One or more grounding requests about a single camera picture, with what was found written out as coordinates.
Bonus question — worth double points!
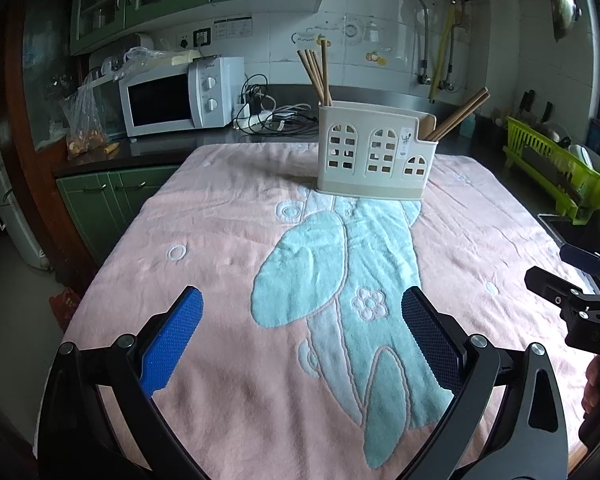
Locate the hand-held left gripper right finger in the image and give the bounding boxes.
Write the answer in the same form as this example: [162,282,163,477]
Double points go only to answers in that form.
[401,286,568,480]

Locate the white refrigerator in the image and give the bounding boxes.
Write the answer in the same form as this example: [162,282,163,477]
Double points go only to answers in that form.
[0,72,51,273]

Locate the white microwave oven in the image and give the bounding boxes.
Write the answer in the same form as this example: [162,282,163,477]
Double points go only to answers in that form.
[118,56,245,138]

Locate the cream plastic utensil holder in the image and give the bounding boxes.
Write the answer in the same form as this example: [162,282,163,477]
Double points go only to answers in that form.
[316,102,438,201]

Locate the silver flexible hose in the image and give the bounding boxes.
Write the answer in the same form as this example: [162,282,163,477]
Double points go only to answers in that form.
[417,0,432,86]
[442,5,469,92]

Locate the white power strip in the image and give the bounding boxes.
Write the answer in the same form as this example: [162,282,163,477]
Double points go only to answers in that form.
[234,102,274,127]

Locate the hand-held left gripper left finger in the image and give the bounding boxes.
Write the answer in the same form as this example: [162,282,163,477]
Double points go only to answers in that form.
[35,286,204,480]

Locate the green base cabinet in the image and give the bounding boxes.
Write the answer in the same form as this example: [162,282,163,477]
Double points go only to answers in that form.
[55,165,182,267]

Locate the set of wooden chopsticks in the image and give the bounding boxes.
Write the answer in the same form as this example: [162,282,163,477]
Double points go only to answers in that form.
[297,40,491,142]

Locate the crumpled clear plastic bag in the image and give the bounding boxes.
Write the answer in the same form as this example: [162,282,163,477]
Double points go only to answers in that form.
[122,46,182,69]

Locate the fruit wall decals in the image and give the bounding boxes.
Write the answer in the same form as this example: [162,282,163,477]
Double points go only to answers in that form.
[290,17,389,67]

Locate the red bag on floor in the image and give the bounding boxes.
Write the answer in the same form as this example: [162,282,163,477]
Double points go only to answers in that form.
[49,289,82,334]

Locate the black handled knives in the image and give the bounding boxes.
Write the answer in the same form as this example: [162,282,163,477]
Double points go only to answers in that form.
[522,89,554,124]

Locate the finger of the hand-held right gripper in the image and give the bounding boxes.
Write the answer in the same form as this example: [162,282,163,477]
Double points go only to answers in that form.
[525,266,583,308]
[560,243,600,281]

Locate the hanging metal pan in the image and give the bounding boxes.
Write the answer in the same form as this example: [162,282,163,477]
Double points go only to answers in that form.
[547,0,583,43]

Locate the yellow pipe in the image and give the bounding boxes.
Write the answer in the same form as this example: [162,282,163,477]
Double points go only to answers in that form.
[428,2,457,103]

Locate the green dish rack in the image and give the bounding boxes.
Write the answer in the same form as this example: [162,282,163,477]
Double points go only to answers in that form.
[502,116,600,225]

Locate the black cable bundle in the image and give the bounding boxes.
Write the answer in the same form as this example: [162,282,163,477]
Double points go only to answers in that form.
[232,74,322,137]

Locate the white wall notice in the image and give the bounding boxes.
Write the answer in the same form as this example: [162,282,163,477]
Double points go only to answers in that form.
[213,17,255,41]

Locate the pink and teal towel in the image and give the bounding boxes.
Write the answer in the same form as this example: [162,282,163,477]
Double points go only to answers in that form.
[32,142,600,480]

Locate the clear plastic bag with food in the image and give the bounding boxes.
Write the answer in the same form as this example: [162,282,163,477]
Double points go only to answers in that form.
[60,67,123,157]

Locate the white plates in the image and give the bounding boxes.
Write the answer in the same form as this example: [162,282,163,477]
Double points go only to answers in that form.
[567,144,600,172]

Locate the cream flat board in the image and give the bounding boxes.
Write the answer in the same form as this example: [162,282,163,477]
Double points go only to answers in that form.
[145,52,204,69]

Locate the green wall cabinets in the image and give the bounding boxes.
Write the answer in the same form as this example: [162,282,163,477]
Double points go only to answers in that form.
[70,0,326,56]

